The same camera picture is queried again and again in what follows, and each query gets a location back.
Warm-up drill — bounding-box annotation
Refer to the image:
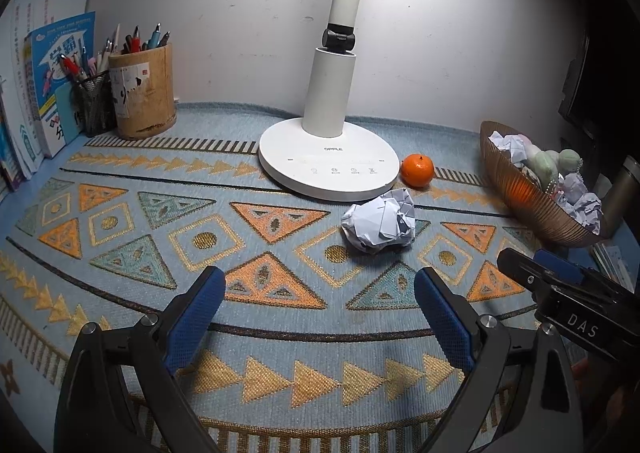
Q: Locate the brown ribbed bowl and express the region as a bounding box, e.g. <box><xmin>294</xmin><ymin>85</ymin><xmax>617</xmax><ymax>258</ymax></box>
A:
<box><xmin>480</xmin><ymin>120</ymin><xmax>612</xmax><ymax>248</ymax></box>

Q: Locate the patterned blue woven mat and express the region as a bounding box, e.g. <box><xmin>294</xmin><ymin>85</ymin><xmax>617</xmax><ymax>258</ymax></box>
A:
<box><xmin>0</xmin><ymin>102</ymin><xmax>631</xmax><ymax>453</ymax></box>

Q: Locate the grey metal flask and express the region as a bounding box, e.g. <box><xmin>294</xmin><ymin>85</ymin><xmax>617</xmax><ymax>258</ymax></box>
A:
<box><xmin>597</xmin><ymin>155</ymin><xmax>640</xmax><ymax>234</ymax></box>

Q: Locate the flat stack of books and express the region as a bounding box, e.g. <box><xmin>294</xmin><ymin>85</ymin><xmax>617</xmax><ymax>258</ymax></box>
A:
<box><xmin>590</xmin><ymin>243</ymin><xmax>633</xmax><ymax>289</ymax></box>

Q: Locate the green pink plush toy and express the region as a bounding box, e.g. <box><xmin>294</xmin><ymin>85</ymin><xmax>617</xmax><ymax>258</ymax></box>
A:
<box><xmin>515</xmin><ymin>133</ymin><xmax>583</xmax><ymax>194</ymax></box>

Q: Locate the light blue card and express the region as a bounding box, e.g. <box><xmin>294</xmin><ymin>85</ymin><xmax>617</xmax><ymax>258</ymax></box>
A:
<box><xmin>56</xmin><ymin>83</ymin><xmax>83</xmax><ymax>144</ymax></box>

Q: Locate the bamboo pen holder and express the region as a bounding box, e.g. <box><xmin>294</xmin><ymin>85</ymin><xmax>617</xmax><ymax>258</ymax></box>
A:
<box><xmin>108</xmin><ymin>43</ymin><xmax>178</xmax><ymax>140</ymax></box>

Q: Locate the small orange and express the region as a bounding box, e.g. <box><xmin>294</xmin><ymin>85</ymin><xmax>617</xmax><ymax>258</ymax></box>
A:
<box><xmin>401</xmin><ymin>153</ymin><xmax>435</xmax><ymax>188</ymax></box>

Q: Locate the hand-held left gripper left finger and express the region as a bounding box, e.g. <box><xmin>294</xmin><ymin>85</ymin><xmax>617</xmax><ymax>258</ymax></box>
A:
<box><xmin>52</xmin><ymin>265</ymin><xmax>227</xmax><ymax>453</ymax></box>

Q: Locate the white paper ball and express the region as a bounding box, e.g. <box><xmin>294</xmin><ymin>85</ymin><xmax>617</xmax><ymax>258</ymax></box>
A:
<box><xmin>555</xmin><ymin>172</ymin><xmax>591</xmax><ymax>201</ymax></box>
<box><xmin>341</xmin><ymin>188</ymin><xmax>417</xmax><ymax>254</ymax></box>
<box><xmin>567</xmin><ymin>195</ymin><xmax>603</xmax><ymax>234</ymax></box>
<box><xmin>488</xmin><ymin>131</ymin><xmax>526</xmax><ymax>164</ymax></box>

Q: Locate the white desk lamp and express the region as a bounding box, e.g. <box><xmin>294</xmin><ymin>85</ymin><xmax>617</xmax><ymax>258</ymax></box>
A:
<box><xmin>258</xmin><ymin>0</ymin><xmax>401</xmax><ymax>202</ymax></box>

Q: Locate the blue cover workbook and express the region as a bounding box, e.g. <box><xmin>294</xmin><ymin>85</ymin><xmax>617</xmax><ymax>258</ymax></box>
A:
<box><xmin>24</xmin><ymin>11</ymin><xmax>96</xmax><ymax>158</ymax></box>

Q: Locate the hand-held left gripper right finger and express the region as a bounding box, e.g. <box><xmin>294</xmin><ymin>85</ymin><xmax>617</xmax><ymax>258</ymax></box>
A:
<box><xmin>413</xmin><ymin>267</ymin><xmax>586</xmax><ymax>453</ymax></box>

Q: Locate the black mesh pen holder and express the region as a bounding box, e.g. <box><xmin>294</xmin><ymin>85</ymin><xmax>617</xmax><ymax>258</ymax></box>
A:
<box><xmin>75</xmin><ymin>70</ymin><xmax>118</xmax><ymax>138</ymax></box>

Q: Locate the bunch of red pink pens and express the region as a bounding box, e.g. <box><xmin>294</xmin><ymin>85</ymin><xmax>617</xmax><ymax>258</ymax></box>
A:
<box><xmin>59</xmin><ymin>45</ymin><xmax>108</xmax><ymax>84</ymax></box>

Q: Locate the white teal book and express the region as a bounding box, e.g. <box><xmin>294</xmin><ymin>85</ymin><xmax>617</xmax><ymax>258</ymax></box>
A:
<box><xmin>0</xmin><ymin>78</ymin><xmax>46</xmax><ymax>178</ymax></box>

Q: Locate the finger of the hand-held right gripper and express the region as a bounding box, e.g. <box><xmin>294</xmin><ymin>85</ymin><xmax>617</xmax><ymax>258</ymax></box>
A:
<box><xmin>532</xmin><ymin>249</ymin><xmax>631</xmax><ymax>294</ymax></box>
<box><xmin>496</xmin><ymin>248</ymin><xmax>556</xmax><ymax>296</ymax></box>

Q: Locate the bunch of assorted pens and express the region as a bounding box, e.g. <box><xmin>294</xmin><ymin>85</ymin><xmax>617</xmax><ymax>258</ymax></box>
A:
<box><xmin>102</xmin><ymin>23</ymin><xmax>171</xmax><ymax>56</ymax></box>

